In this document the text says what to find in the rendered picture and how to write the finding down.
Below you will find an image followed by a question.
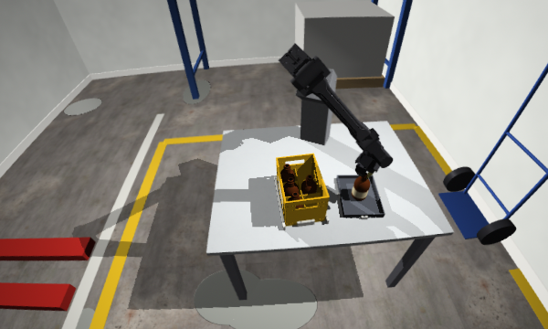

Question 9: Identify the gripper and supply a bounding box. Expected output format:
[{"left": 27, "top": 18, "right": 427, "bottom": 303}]
[{"left": 355, "top": 152, "right": 380, "bottom": 179}]

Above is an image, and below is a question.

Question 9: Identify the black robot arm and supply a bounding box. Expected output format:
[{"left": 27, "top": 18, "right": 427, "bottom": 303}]
[{"left": 279, "top": 43, "right": 393, "bottom": 176}]

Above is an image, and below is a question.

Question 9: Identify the yellow crate with cross dividers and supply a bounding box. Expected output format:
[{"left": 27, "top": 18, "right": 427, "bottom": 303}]
[{"left": 276, "top": 154, "right": 329, "bottom": 227}]

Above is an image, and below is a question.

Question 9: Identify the brown glass bottle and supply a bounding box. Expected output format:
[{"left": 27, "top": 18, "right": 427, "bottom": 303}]
[{"left": 352, "top": 173, "right": 370, "bottom": 200}]

